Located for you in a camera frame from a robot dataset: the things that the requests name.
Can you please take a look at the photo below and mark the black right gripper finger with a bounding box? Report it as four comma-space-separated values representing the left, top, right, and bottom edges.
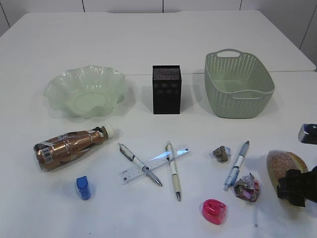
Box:
276, 167, 317, 207

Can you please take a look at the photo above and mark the sugared bread loaf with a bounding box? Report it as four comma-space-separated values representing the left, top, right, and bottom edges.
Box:
266, 150, 309, 207

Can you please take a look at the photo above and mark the pink paper ball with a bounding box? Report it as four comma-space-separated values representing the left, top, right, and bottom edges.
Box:
234, 173, 260, 202

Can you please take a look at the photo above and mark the grey paper ball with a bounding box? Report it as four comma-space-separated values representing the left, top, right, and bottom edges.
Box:
211, 146, 231, 163

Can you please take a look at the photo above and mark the brown plastic drink bottle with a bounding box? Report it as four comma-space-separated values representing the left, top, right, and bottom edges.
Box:
33, 125, 115, 171

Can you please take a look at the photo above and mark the light blue click pen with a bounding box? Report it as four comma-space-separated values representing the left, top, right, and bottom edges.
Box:
223, 141, 250, 191

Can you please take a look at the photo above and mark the pink pencil sharpener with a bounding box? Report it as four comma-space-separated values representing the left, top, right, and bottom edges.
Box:
202, 199, 227, 220

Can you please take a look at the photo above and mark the green plastic woven basket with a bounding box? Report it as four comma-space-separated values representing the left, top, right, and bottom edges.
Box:
204, 49, 275, 119

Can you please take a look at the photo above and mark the cream white click pen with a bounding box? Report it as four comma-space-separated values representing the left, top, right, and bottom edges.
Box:
165, 141, 181, 202

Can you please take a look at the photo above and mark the black mesh pen holder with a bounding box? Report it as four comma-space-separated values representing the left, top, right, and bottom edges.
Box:
152, 65, 182, 115

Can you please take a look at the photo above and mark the white grey click pen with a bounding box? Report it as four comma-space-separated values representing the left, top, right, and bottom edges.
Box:
118, 143, 162, 187

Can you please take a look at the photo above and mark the blue pencil sharpener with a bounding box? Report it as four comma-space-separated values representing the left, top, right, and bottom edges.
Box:
76, 176, 91, 200

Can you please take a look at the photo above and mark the green wavy glass plate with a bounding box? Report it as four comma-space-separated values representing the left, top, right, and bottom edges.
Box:
43, 65, 126, 119

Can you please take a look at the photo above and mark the clear plastic ruler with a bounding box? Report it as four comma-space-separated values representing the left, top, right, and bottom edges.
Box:
118, 143, 190, 186

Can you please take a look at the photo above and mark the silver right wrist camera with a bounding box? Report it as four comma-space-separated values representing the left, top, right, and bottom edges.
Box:
298, 123, 317, 145

